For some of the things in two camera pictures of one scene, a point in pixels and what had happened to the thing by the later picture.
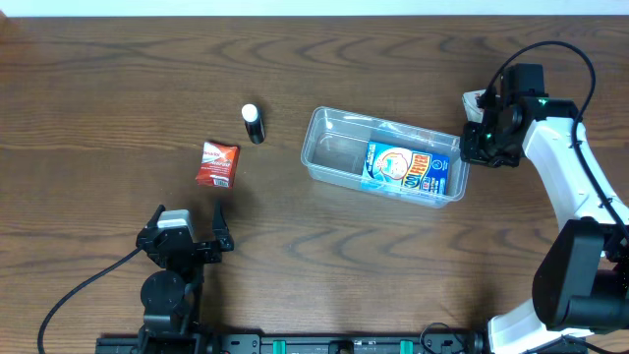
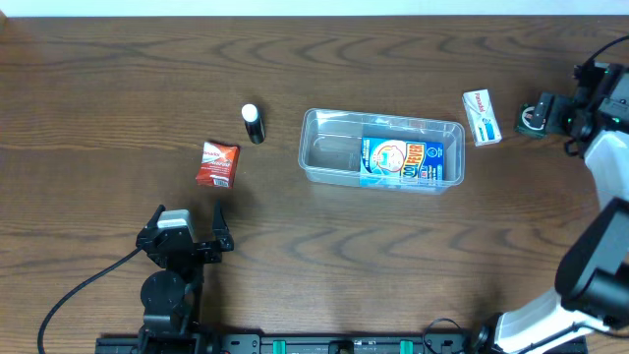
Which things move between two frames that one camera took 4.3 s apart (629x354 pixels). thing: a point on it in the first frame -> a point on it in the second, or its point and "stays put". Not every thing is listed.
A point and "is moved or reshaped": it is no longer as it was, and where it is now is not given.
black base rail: [298, 343] stays put
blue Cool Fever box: [403, 168] is moved or reshaped
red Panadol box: [217, 165] stays put
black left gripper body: [205, 255] stays put
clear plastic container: [385, 158] is moved or reshaped
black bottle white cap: [254, 123] stays put
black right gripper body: [474, 147] -> [543, 114]
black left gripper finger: [153, 222] stays put
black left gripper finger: [220, 230] stays put
